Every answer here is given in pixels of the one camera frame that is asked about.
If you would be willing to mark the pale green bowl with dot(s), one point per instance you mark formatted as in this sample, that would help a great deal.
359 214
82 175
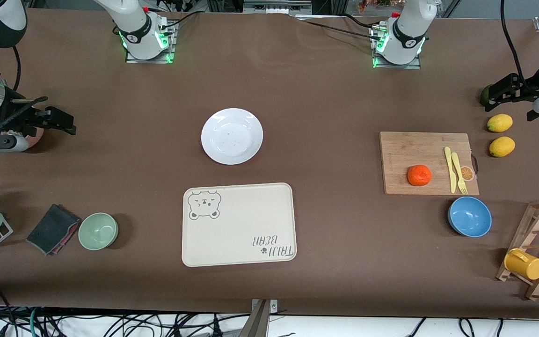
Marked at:
98 231

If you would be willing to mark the wooden cutting board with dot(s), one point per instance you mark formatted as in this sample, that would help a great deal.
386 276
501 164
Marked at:
410 150

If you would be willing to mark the yellow plastic fork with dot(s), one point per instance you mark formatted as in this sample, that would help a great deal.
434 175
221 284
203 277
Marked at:
458 168

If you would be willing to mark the metal clamp bracket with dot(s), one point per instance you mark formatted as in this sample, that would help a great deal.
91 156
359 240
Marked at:
273 305

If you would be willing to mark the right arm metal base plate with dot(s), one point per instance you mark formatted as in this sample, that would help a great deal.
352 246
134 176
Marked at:
169 47

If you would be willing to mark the wooden mug rack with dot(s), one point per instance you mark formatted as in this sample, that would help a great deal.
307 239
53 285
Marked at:
538 243

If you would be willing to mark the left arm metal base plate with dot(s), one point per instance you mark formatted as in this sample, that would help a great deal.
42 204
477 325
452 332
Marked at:
414 64

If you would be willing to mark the silver metal frame piece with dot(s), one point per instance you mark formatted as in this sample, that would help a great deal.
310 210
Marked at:
276 6

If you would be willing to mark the white round plate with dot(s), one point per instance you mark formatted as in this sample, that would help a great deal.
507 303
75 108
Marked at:
232 135

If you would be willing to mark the yellow lemon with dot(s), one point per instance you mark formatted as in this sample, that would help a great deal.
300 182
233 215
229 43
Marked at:
500 122
502 146

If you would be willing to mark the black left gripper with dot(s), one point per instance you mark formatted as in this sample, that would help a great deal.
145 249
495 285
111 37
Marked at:
528 90

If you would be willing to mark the orange mandarin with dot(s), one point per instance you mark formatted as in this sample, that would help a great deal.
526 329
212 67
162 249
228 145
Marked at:
419 175

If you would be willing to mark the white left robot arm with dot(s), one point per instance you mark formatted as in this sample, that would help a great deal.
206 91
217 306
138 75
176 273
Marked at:
407 32

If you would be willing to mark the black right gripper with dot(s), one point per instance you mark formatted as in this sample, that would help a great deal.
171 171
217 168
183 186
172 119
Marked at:
16 115

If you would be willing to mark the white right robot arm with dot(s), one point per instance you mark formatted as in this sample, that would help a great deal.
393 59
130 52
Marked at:
134 28

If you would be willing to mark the pink bowl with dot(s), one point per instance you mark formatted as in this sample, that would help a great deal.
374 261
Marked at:
36 139

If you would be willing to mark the grey metal bar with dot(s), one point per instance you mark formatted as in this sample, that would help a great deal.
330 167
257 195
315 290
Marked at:
256 323

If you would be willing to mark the yellow plastic knife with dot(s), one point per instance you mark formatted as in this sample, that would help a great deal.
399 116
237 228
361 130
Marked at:
450 171

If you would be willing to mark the yellow mug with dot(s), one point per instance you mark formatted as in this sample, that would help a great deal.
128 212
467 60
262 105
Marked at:
524 264

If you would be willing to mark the dark green avocado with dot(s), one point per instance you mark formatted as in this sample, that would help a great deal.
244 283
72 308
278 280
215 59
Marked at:
484 96

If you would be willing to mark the blue bowl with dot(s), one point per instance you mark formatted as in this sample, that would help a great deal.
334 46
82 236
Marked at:
469 216

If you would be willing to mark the cream bear print tray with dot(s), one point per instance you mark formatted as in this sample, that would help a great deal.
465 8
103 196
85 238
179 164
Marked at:
232 229

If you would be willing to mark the dark grey folded cloth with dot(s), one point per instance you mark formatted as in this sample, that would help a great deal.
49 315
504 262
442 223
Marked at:
52 228

